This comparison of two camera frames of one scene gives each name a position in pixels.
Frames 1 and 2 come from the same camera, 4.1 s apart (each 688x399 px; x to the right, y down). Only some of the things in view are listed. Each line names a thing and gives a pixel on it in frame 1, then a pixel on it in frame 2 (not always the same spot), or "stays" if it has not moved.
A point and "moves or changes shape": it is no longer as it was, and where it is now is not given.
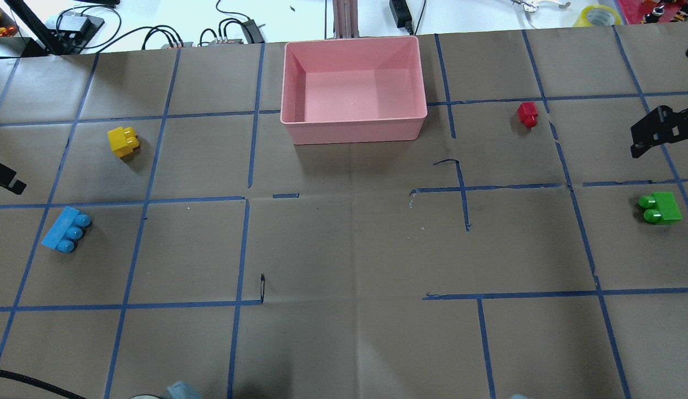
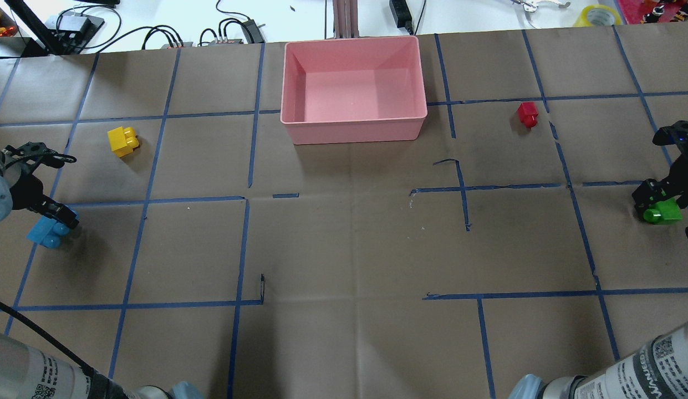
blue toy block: (67, 228) moves or changes shape
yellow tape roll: (582, 20) stays
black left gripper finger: (3, 176) to (26, 189)
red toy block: (528, 113) stays
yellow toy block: (122, 141) stays
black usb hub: (252, 32) stays
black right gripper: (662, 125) to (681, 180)
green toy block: (659, 207) stays
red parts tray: (632, 11) stays
